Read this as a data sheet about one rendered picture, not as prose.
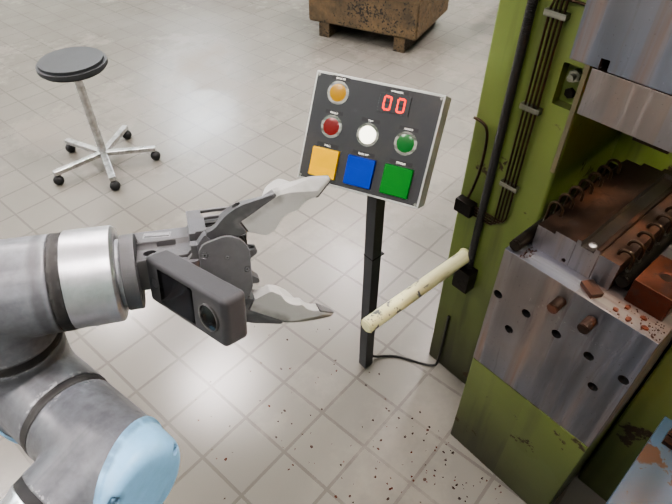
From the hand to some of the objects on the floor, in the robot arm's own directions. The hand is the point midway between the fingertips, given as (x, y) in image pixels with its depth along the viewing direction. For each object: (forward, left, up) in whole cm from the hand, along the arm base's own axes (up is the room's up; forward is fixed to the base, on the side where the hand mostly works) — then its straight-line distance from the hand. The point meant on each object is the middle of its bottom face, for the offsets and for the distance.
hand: (336, 252), depth 54 cm
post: (+73, +48, -143) cm, 168 cm away
